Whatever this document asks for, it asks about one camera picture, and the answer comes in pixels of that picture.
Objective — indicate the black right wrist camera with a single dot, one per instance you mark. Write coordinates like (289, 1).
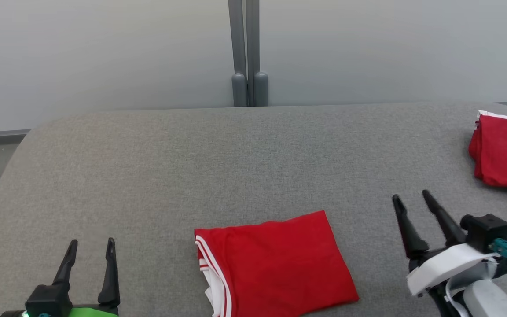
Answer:
(486, 231)

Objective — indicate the red jersey number 23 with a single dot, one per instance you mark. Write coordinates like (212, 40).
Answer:
(280, 264)

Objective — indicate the grey double partition post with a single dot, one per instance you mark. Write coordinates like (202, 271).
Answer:
(249, 53)

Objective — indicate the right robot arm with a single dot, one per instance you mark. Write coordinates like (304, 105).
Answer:
(486, 299)

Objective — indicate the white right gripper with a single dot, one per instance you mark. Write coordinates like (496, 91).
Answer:
(447, 264)

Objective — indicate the red shorts white waistband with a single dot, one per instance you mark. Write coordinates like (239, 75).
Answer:
(504, 149)

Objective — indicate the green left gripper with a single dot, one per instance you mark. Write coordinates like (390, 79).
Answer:
(49, 301)

